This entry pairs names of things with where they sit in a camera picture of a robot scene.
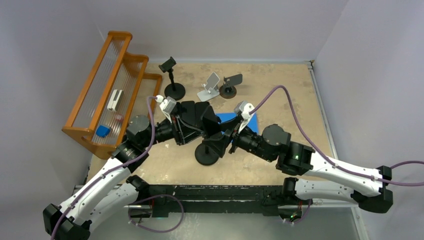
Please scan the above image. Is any small pink-capped bottle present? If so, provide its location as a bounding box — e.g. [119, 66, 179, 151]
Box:
[115, 114, 124, 122]

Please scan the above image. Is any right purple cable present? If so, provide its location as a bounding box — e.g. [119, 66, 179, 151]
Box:
[248, 85, 424, 187]

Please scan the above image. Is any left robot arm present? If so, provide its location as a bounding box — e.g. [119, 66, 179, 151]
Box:
[42, 99, 221, 240]

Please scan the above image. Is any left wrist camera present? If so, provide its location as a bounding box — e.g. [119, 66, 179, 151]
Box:
[155, 95, 177, 123]

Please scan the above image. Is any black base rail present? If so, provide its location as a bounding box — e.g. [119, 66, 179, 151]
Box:
[73, 184, 361, 226]

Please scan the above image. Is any blue mat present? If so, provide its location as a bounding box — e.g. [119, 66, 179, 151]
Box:
[214, 112, 259, 135]

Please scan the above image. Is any black round-base phone stand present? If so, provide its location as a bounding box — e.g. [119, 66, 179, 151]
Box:
[158, 56, 186, 101]

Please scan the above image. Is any tall black phone stand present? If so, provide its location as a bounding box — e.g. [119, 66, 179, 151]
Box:
[194, 142, 220, 166]

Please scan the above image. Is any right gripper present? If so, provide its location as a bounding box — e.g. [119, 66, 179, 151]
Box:
[203, 116, 275, 163]

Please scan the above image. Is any orange wooden rack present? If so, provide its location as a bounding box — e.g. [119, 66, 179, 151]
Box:
[62, 31, 163, 160]

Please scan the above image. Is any black phone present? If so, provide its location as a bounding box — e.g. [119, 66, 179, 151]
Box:
[201, 112, 221, 138]

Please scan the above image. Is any white rectangular device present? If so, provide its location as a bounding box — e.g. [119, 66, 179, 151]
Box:
[106, 89, 124, 112]

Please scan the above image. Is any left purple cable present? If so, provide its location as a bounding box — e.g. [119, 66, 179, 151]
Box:
[49, 96, 158, 240]

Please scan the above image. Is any white phone stand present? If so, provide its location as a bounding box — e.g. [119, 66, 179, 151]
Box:
[197, 72, 220, 102]

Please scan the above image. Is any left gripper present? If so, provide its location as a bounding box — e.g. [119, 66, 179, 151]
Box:
[141, 110, 204, 148]

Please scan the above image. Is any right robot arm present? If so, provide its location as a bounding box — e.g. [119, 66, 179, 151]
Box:
[200, 115, 394, 214]

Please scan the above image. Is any blue small block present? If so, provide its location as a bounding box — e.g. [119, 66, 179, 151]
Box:
[95, 125, 111, 138]

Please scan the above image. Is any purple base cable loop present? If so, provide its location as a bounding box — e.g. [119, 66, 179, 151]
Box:
[127, 191, 186, 233]

